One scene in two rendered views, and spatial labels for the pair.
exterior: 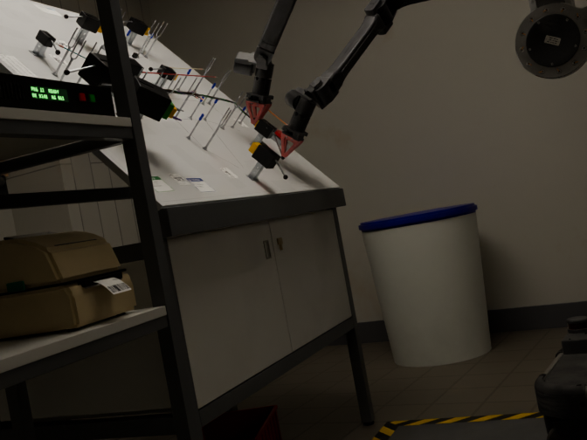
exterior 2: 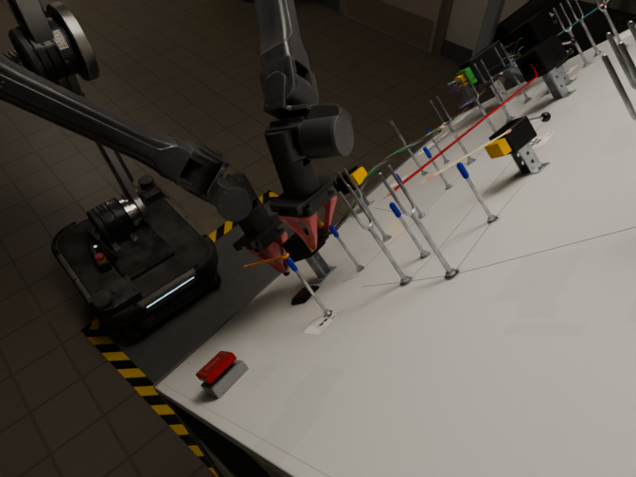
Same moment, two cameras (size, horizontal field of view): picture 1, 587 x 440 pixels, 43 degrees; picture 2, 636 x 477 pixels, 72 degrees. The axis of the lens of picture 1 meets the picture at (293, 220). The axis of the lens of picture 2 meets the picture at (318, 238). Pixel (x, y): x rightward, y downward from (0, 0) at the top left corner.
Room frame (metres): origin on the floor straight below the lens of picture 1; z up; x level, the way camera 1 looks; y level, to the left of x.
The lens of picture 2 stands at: (2.97, 0.20, 1.68)
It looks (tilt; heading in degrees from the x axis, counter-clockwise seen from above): 49 degrees down; 197
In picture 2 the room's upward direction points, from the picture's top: straight up
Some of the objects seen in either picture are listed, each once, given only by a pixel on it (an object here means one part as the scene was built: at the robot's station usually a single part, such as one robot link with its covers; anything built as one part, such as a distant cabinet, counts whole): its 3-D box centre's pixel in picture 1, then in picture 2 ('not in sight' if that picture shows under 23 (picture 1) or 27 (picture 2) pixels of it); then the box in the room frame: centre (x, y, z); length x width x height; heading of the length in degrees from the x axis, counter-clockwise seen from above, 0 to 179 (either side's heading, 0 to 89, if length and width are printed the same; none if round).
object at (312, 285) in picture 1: (313, 273); not in sight; (2.46, -0.03, 0.60); 0.55 x 0.03 x 0.39; 157
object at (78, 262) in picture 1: (39, 281); not in sight; (1.51, 0.52, 0.76); 0.30 x 0.21 x 0.20; 70
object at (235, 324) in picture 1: (235, 303); not in sight; (1.96, 0.19, 0.60); 0.55 x 0.02 x 0.39; 157
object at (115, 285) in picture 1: (111, 285); not in sight; (1.45, 0.37, 0.73); 0.06 x 0.05 x 0.03; 160
